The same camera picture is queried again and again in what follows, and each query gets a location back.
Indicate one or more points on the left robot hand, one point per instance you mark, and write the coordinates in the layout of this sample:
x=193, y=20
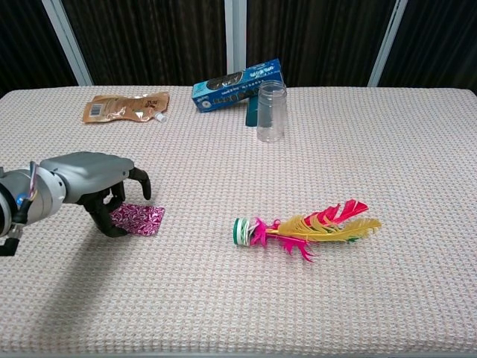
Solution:
x=93, y=173

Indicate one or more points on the clear plastic jar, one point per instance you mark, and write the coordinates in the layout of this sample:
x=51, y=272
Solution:
x=272, y=112

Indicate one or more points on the pink patterned square packet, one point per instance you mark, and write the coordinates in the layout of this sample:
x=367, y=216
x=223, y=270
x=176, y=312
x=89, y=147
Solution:
x=145, y=220

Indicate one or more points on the grey partition post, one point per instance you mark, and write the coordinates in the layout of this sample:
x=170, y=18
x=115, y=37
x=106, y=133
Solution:
x=69, y=44
x=235, y=33
x=385, y=44

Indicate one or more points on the dark curtain panel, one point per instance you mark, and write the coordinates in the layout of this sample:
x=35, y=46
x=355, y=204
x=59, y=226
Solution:
x=149, y=37
x=26, y=41
x=439, y=41
x=316, y=33

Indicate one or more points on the pink yellow feather shuttlecock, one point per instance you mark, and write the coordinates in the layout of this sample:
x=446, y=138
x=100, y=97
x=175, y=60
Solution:
x=316, y=229

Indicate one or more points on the pink woven tablecloth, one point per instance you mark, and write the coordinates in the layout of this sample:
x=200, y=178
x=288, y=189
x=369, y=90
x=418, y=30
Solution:
x=298, y=298

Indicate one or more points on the blue cookie box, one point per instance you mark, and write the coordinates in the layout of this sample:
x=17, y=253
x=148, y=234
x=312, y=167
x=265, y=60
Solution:
x=231, y=87

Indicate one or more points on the brown foil spout pouch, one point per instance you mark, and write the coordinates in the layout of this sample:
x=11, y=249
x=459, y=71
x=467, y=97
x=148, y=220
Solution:
x=119, y=108

